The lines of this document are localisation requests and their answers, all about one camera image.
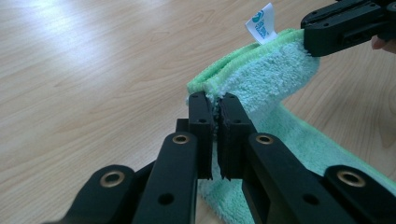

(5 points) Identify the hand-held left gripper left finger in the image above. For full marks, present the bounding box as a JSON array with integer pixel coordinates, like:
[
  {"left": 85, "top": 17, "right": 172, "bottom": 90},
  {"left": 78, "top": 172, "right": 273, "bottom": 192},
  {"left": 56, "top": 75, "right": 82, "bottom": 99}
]
[{"left": 176, "top": 91, "right": 217, "bottom": 181}]

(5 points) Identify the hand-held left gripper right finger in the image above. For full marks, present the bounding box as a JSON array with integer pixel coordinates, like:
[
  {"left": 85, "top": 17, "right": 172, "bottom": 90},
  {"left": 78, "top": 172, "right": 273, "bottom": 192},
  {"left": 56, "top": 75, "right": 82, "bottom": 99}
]
[{"left": 217, "top": 91, "right": 258, "bottom": 181}]

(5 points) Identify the green microfibre towel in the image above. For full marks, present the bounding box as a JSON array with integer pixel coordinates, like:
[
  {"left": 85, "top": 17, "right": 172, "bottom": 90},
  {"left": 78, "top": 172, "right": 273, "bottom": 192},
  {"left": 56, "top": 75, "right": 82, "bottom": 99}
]
[{"left": 186, "top": 2, "right": 396, "bottom": 224}]

